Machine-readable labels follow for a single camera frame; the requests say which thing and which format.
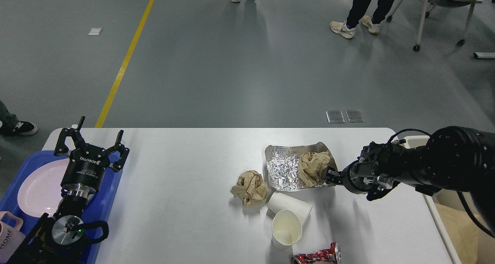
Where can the brown paper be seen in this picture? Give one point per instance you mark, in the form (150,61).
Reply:
(311,167)

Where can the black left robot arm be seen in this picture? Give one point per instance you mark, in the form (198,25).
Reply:
(62,237)

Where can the pink plate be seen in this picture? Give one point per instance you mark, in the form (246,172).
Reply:
(40,192)

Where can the white paper cup upright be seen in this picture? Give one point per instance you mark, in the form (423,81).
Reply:
(286,229)

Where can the metal floor plate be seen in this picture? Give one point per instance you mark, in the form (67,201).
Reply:
(335,116)
(355,116)

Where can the person in tan sneakers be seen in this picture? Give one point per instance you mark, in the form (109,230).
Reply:
(358,14)

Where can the white paper cup lying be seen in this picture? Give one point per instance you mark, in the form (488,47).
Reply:
(279,201)

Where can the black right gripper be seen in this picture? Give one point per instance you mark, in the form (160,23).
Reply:
(359,178)

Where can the crumpled brown paper ball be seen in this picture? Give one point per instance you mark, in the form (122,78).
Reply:
(250,188)

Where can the grey bar on floor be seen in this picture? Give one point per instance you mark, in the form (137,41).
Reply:
(484,55)

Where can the right metal floor plate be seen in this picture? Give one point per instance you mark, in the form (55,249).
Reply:
(355,116)

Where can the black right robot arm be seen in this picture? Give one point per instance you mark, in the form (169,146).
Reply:
(454,158)

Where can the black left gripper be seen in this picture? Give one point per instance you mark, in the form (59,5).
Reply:
(86,171)

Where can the pink HOME mug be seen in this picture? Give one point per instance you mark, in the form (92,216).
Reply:
(10,237)

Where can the aluminium foil sheet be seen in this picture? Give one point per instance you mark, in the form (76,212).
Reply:
(282,166)

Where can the brown paper bag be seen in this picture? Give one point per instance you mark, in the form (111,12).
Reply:
(462,232)

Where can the crushed red can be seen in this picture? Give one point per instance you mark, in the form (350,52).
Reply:
(331,255)

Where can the left metal floor plate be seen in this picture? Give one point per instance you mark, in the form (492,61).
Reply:
(335,116)

